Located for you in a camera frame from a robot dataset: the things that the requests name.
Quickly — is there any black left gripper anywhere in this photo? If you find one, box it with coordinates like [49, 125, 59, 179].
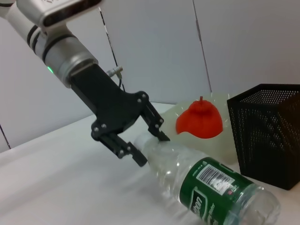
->
[69, 63, 171, 168]

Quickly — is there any red-orange fruit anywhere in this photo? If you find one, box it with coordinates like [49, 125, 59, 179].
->
[175, 95, 224, 140]

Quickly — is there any clear water bottle green label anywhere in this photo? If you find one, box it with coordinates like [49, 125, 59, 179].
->
[132, 132, 282, 225]

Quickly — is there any pale green glass fruit plate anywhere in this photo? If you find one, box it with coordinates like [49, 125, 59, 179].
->
[161, 92, 235, 165]

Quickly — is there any black mesh pen holder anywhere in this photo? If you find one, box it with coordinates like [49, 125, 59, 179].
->
[226, 83, 300, 191]

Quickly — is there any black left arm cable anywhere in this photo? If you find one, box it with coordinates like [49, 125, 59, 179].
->
[116, 74, 127, 92]

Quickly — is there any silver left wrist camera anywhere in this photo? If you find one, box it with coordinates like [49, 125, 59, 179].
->
[15, 0, 103, 27]

